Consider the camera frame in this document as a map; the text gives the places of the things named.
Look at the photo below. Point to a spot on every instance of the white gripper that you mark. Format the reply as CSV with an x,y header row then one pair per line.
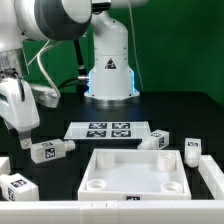
x,y
21,115

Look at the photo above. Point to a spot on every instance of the white square tabletop part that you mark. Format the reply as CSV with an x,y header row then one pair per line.
x,y
122,174

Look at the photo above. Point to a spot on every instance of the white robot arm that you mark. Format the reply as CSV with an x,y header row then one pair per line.
x,y
110,80

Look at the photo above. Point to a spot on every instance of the white U-shaped obstacle fence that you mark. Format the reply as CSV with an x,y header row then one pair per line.
x,y
59,180

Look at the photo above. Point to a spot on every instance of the white marker base plate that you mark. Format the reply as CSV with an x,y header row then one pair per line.
x,y
107,130

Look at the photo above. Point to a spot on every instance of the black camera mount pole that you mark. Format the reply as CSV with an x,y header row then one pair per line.
x,y
83,74

